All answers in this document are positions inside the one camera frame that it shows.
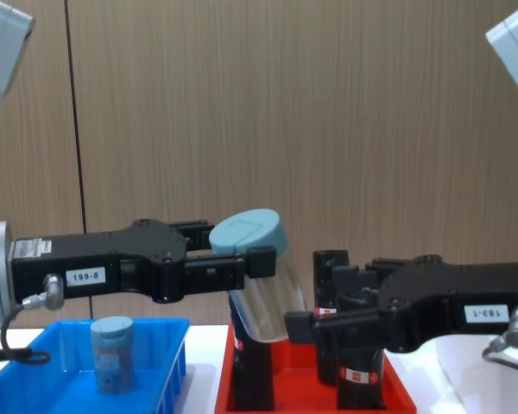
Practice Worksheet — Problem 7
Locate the clear jar with teal lid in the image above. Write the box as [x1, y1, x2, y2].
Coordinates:
[208, 208, 311, 344]

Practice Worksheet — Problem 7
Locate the brown-filled jar with teal lid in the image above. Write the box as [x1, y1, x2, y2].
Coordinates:
[89, 315, 138, 396]

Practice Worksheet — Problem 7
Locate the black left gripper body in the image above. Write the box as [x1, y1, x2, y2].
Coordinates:
[9, 218, 188, 305]

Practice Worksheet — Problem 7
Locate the blue plastic bin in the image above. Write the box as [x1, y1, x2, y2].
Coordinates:
[0, 317, 192, 414]

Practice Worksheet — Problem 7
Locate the red plastic bin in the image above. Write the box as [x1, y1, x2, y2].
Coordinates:
[214, 322, 418, 414]

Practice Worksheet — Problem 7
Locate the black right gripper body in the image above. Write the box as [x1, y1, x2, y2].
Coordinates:
[376, 254, 518, 353]

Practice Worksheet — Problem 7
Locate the white plastic bin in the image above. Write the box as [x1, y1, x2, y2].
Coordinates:
[382, 330, 518, 414]

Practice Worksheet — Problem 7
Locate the left gripper dark cable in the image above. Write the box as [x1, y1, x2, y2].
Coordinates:
[0, 273, 66, 366]

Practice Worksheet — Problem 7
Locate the black bottle with red label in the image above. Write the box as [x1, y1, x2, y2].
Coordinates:
[227, 288, 275, 411]
[336, 343, 386, 411]
[312, 248, 351, 386]

